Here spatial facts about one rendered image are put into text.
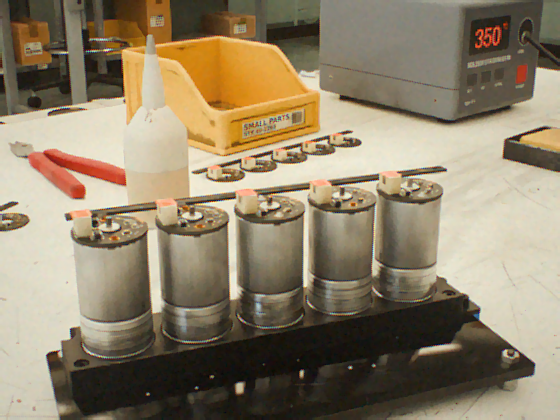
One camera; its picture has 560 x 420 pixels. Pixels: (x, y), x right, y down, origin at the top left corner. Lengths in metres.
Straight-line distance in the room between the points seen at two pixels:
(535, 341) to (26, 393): 0.19
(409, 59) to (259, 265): 0.40
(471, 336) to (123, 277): 0.13
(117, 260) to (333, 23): 0.48
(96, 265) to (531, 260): 0.23
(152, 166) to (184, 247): 0.16
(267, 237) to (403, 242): 0.05
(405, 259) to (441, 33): 0.35
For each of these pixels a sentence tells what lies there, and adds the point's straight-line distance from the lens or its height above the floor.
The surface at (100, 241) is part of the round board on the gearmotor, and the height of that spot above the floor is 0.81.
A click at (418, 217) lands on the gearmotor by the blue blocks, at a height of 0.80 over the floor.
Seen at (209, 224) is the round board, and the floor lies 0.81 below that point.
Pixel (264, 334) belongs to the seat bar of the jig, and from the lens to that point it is 0.28.
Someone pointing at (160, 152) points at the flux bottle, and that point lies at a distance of 0.42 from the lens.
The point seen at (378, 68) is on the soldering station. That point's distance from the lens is 0.68.
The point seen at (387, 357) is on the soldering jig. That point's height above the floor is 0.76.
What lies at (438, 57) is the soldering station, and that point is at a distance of 0.63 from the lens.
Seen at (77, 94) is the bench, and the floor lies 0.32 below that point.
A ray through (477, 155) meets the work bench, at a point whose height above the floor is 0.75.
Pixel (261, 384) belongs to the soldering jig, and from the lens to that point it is 0.28.
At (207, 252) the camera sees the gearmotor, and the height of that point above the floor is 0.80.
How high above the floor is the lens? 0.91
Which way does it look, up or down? 21 degrees down
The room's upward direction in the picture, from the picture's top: straight up
